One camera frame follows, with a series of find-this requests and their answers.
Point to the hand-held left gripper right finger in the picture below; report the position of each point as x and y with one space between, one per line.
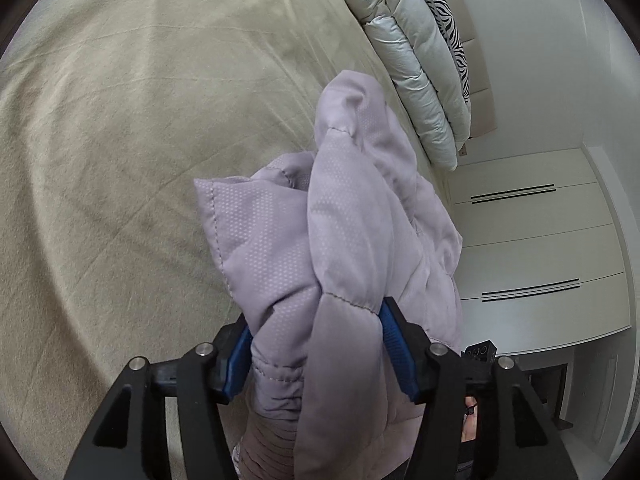
397 355

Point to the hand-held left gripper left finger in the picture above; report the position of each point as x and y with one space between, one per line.
240 360

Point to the mauve quilted jacket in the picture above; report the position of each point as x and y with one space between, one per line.
310 260

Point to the person's right forearm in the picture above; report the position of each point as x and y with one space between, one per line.
470 430

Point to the dark rectangular panel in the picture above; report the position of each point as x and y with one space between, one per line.
550 385

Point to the beige bed sheet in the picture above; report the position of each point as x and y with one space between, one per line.
150 110

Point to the beige padded headboard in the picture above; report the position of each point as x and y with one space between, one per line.
482 85

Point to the white puffy duvet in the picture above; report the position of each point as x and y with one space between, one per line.
415 60

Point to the zebra print pillow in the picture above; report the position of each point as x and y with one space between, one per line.
447 15

